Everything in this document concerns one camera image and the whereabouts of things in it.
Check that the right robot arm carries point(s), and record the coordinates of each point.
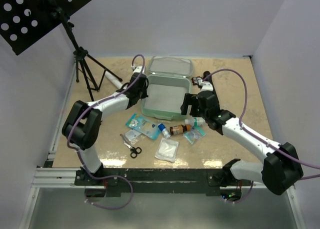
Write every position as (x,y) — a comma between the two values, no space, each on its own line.
(277,168)

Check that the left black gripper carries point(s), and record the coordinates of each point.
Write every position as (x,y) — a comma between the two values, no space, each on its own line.
(144,94)

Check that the brown medicine bottle orange cap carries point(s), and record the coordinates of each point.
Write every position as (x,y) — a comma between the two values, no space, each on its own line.
(179,129)

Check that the small clear plaster bag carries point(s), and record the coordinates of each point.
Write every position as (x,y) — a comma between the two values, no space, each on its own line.
(134,136)

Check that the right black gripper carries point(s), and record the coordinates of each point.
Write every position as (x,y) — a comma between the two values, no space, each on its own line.
(189,99)

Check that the black base frame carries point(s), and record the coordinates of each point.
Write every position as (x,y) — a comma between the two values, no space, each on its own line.
(209,182)

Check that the black microphone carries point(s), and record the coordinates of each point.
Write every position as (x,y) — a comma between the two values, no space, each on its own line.
(207,79)

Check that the white microphone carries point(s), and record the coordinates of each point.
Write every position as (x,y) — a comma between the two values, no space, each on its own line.
(116,82)

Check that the blue plaster packet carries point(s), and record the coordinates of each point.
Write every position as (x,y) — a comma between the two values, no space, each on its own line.
(144,126)

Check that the black perforated music stand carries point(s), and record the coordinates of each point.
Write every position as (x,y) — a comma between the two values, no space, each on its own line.
(25,22)

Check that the blue label bandage roll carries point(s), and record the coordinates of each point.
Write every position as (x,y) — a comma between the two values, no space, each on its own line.
(164,130)

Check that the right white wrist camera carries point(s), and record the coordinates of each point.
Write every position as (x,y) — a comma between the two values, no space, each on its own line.
(205,87)

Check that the clear bottle green label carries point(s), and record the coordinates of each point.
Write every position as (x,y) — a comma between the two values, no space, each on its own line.
(195,121)

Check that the red owl toy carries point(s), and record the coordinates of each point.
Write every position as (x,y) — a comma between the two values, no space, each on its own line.
(196,81)

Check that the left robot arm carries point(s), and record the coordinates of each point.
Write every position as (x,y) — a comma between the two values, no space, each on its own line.
(81,128)

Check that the teal cotton swab bag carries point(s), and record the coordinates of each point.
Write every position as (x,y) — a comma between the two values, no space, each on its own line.
(194,134)

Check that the mint green medicine case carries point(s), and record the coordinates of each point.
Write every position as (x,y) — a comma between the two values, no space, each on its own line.
(169,81)

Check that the white gauze pad packet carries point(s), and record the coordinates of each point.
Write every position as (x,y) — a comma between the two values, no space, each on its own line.
(167,150)

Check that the black handled scissors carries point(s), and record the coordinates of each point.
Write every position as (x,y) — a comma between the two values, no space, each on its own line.
(134,151)

